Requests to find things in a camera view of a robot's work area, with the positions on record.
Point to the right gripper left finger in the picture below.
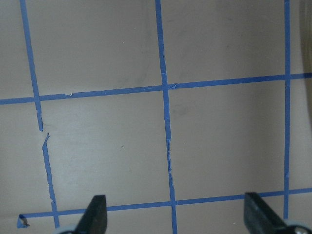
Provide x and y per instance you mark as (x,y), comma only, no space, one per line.
(94,219)

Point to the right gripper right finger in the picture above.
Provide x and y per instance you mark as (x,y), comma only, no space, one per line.
(260,218)

